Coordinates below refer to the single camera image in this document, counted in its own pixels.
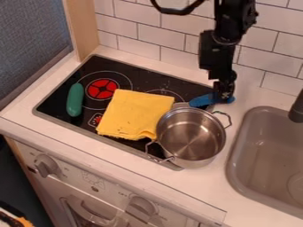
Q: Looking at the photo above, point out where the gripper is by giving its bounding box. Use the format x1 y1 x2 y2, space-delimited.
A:
198 29 239 103

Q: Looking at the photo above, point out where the blue fork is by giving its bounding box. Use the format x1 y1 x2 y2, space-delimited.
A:
171 92 237 109

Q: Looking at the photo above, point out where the silver pot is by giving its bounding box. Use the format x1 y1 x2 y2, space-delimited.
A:
144 102 234 169

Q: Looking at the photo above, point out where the toy sink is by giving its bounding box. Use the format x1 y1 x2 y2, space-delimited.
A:
224 106 303 220

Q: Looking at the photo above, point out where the yellow cloth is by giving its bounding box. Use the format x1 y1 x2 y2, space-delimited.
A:
94 89 177 142

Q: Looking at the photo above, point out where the toy stove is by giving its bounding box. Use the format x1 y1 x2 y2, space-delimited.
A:
32 54 218 172

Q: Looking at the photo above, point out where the green toy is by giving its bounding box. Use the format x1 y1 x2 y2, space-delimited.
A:
65 82 86 118

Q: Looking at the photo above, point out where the black cable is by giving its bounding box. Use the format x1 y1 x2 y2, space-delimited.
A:
149 0 207 17

